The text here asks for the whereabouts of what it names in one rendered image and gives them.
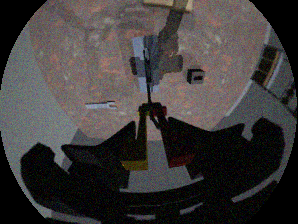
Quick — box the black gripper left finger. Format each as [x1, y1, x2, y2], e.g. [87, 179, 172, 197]
[60, 120, 137, 189]

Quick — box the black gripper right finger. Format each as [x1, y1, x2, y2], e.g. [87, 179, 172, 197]
[168, 116, 246, 180]

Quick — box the grey flat bar with forked end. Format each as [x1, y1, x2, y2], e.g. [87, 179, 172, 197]
[85, 101, 117, 109]

